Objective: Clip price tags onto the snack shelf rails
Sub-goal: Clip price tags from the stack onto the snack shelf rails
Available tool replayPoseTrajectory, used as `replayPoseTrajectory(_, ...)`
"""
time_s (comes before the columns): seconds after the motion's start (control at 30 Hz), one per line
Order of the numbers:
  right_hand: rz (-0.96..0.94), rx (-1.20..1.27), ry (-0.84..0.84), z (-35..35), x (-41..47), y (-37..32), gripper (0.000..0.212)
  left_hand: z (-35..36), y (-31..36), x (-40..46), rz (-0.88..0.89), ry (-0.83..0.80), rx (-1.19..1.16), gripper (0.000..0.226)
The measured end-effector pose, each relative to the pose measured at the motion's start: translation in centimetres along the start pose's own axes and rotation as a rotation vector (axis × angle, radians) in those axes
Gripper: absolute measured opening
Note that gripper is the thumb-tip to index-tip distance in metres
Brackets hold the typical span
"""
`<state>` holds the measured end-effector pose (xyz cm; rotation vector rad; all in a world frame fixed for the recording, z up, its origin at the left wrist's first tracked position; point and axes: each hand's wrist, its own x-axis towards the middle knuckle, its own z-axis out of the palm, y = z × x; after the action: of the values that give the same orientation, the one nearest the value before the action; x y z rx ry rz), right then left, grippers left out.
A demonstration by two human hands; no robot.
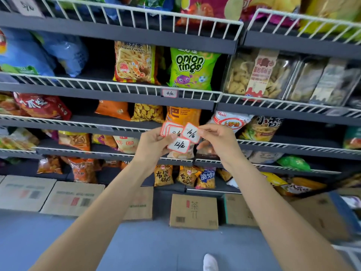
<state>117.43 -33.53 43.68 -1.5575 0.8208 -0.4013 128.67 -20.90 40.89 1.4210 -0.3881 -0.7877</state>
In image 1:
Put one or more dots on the person's right hand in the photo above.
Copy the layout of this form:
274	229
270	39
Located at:
225	146

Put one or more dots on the person's left hand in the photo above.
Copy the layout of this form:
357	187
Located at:
152	152

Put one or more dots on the stack of red-bordered price tags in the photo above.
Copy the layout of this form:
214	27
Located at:
179	146

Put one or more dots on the single red-bordered white label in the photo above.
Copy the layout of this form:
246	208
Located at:
170	93
26	7
191	133

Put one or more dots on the person's left forearm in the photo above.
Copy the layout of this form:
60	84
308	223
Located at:
93	220

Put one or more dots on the person's right forearm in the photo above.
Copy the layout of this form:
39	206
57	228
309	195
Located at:
287	222

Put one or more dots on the clear plastic label holder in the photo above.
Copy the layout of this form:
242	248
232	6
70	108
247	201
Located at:
161	97
337	112

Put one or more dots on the person's pink shoe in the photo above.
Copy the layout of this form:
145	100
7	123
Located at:
210	263

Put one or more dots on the brown gold snack bag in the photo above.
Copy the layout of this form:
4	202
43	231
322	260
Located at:
163	176
187	176

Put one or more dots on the white red-print snack bag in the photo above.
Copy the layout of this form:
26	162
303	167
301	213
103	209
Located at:
125	143

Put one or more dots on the blue orange snack bag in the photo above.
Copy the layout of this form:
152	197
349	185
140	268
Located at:
206	180
224	174

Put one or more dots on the white brown-print snack bag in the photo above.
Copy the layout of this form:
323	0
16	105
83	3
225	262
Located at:
180	156

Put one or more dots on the white plain snack bag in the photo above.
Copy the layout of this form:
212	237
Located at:
233	184

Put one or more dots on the yellow nut snack bag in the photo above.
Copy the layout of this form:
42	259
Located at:
147	112

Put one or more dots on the tan printed snack bag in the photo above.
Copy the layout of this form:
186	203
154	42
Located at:
262	129

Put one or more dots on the small colourful snack bag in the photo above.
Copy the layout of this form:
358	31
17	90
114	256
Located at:
103	140

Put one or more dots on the brown red-edged cardboard box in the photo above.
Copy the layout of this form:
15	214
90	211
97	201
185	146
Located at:
239	210

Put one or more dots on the clear puff snack tub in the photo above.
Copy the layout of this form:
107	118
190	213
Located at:
239	79
338	84

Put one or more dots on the brown green-edged cardboard box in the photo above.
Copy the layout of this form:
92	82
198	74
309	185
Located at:
194	211

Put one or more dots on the small orange clear snack bag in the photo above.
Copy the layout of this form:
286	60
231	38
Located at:
74	141

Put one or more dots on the green white-print snack bag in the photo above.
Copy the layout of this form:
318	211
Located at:
191	70

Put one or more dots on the orange white-print snack bag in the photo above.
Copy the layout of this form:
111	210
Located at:
304	186

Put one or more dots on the orange yellow snack bag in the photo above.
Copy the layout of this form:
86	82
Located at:
135	63

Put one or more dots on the red white-print snack bag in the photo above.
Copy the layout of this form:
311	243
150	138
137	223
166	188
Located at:
42	105

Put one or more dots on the orange green snack bag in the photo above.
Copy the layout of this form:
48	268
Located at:
352	138

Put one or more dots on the blue lime chip bag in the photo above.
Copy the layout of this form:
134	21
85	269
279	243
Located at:
22	53
67	53

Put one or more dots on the dark magenta chip bag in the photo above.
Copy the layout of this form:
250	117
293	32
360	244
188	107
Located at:
270	8

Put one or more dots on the green red-logo chip bag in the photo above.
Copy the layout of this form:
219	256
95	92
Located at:
152	2

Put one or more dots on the red yellow printed snack bag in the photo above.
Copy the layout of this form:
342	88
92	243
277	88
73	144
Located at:
8	105

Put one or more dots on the white stool green seat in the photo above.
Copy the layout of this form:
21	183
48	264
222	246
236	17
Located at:
348	252

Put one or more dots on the yellow cracker pack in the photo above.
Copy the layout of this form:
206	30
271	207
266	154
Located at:
330	11

